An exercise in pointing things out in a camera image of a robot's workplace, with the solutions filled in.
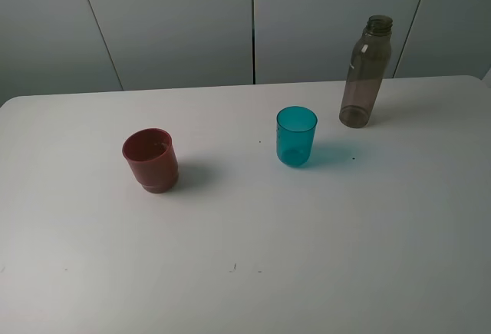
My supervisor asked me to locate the teal translucent cup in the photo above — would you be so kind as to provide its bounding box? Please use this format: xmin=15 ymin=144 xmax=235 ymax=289
xmin=276 ymin=106 xmax=318 ymax=167

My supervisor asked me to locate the smoky transparent water bottle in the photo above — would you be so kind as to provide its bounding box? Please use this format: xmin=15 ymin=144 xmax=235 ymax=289
xmin=339 ymin=15 xmax=393 ymax=128

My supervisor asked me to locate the red plastic cup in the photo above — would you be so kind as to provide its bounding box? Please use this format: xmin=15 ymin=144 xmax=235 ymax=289
xmin=122 ymin=128 xmax=179 ymax=193

